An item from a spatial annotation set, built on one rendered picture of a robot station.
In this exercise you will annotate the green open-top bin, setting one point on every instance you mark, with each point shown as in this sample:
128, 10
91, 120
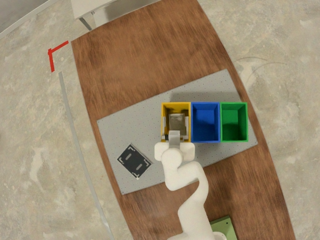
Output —
233, 122

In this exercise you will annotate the yellow open-top bin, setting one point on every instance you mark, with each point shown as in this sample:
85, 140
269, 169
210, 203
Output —
175, 108

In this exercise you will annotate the blue open-top bin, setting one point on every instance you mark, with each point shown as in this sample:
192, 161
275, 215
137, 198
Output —
205, 122

